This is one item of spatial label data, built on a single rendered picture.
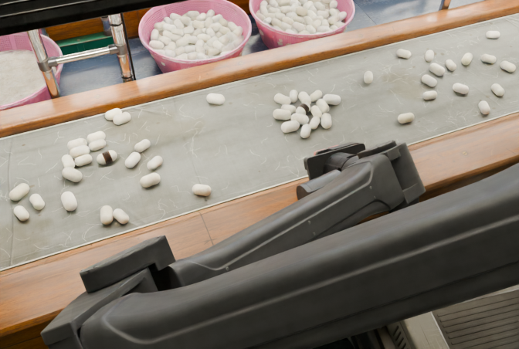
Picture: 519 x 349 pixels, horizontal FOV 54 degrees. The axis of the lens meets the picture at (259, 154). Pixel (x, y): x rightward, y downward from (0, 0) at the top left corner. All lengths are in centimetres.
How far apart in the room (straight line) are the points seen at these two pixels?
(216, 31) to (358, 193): 83
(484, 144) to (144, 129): 67
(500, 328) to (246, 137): 65
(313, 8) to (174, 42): 37
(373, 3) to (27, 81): 95
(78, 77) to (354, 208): 90
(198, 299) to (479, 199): 15
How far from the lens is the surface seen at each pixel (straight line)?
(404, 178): 64
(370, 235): 27
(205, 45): 126
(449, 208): 27
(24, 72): 126
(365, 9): 153
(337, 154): 78
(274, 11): 136
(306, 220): 50
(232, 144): 100
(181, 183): 94
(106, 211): 90
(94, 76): 130
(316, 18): 134
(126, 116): 105
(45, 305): 84
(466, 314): 119
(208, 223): 86
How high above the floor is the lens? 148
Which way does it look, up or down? 48 degrees down
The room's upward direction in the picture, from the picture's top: 2 degrees clockwise
